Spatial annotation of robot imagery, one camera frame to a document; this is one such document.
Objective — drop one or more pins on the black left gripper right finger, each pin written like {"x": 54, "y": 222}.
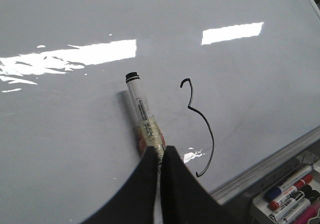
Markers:
{"x": 183, "y": 199}

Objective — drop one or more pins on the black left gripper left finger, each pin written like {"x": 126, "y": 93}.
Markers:
{"x": 134, "y": 201}

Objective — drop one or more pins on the white black whiteboard marker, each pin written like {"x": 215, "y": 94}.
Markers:
{"x": 149, "y": 129}

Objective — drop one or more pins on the white marker tray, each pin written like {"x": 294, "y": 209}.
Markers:
{"x": 258, "y": 207}

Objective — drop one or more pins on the blue capped marker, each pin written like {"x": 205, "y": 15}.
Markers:
{"x": 299, "y": 175}

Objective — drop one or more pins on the red capped marker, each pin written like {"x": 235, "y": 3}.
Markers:
{"x": 285, "y": 195}

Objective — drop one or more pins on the black capped marker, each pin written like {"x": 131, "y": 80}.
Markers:
{"x": 300, "y": 207}
{"x": 279, "y": 213}

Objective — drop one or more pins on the white whiteboard with aluminium frame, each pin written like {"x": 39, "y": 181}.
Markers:
{"x": 234, "y": 85}

